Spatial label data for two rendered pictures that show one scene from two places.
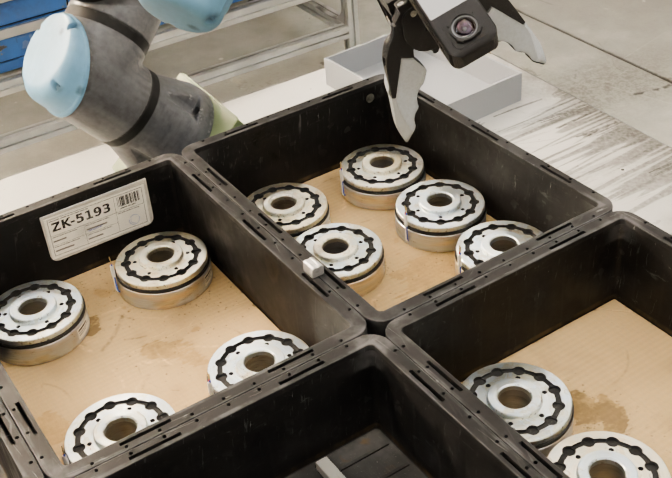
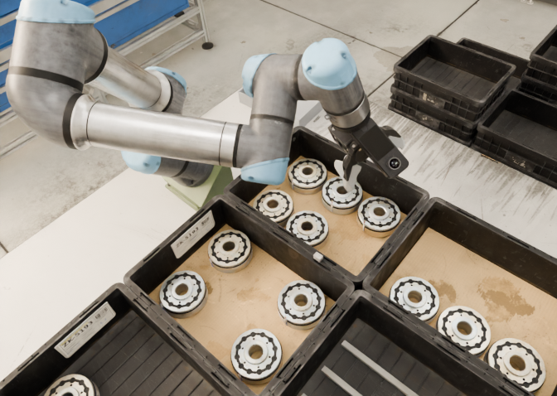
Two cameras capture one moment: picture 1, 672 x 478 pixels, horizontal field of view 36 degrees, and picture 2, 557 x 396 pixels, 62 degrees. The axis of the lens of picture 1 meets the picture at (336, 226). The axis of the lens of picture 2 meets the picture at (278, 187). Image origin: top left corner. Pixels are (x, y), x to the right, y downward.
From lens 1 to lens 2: 0.46 m
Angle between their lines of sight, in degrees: 18
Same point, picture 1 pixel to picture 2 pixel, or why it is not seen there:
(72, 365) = (209, 312)
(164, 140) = (196, 171)
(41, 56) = not seen: hidden behind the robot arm
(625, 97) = not seen: hidden behind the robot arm
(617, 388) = (445, 275)
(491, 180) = (362, 176)
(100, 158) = not seen: hidden behind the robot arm
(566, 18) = (300, 8)
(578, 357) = (424, 262)
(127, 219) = (205, 229)
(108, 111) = (171, 167)
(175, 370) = (258, 305)
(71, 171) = (135, 176)
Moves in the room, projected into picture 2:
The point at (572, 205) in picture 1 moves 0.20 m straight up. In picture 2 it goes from (408, 192) to (423, 130)
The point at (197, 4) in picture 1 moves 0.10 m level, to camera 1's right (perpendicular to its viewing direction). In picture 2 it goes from (277, 181) to (334, 164)
